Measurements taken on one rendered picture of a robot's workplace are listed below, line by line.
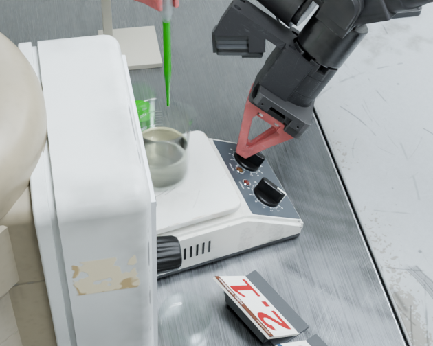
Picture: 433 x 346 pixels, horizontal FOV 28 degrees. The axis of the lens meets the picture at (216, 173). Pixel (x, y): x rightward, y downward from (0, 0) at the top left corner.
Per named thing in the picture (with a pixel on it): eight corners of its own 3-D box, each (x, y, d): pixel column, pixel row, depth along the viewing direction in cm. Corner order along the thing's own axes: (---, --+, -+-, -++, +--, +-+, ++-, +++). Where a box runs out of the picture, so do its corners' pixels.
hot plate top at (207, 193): (203, 132, 98) (203, 127, 98) (244, 210, 91) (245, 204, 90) (102, 158, 95) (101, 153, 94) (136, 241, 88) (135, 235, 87)
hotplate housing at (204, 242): (257, 159, 107) (262, 113, 101) (302, 239, 99) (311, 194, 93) (83, 206, 101) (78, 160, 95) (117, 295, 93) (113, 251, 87)
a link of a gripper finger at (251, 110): (212, 148, 97) (258, 86, 92) (223, 120, 103) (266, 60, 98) (262, 180, 98) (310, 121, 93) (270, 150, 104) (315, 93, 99)
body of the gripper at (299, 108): (249, 106, 91) (289, 52, 87) (261, 67, 99) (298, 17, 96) (300, 139, 92) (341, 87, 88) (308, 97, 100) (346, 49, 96)
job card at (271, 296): (255, 271, 96) (258, 249, 93) (308, 327, 91) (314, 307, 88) (211, 298, 93) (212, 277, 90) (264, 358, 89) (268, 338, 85)
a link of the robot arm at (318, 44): (275, 39, 90) (313, -14, 87) (293, 29, 95) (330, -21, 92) (325, 81, 89) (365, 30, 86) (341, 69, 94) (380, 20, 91)
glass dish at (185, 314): (221, 331, 90) (222, 320, 89) (176, 356, 88) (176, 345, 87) (193, 294, 93) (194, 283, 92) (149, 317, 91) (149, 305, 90)
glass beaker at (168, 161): (143, 203, 91) (141, 148, 84) (123, 160, 94) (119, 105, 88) (205, 185, 93) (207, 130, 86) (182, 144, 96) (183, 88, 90)
